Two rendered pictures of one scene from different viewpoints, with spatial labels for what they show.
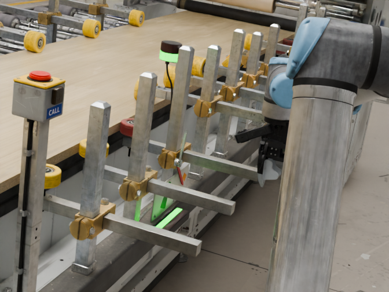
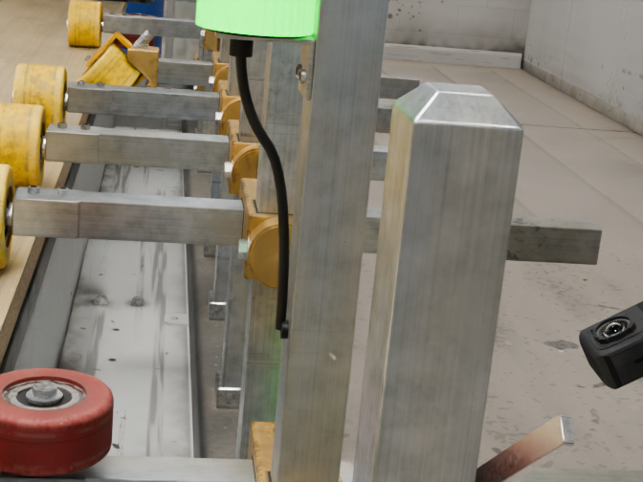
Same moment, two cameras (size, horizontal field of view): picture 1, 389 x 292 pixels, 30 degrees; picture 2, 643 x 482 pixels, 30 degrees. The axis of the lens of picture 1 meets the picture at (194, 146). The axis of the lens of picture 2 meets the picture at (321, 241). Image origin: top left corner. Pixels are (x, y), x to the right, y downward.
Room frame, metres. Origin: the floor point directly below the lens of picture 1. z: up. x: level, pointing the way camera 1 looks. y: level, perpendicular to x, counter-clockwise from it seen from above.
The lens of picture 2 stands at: (1.46, 0.34, 1.20)
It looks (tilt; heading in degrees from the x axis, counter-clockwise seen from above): 16 degrees down; 333
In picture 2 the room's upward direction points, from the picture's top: 5 degrees clockwise
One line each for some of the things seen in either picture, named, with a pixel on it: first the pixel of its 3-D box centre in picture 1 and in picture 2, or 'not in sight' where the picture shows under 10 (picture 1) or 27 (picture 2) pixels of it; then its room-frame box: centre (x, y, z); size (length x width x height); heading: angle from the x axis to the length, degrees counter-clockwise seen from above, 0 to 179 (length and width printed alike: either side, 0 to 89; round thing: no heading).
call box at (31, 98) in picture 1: (38, 98); not in sight; (1.29, 0.30, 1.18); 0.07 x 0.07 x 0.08; 72
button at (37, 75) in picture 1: (40, 77); not in sight; (1.29, 0.30, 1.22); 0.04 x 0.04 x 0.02
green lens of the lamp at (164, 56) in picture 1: (169, 55); (255, 6); (2.03, 0.11, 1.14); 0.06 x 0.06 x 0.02
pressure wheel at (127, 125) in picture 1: (132, 138); (42, 474); (2.10, 0.19, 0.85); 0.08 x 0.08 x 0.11
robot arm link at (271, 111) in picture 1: (278, 109); not in sight; (1.97, -0.22, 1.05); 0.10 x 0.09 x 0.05; 161
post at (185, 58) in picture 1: (176, 126); (313, 378); (2.01, 0.06, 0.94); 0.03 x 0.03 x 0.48; 72
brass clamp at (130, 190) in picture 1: (138, 184); not in sight; (1.80, 0.13, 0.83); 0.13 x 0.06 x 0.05; 162
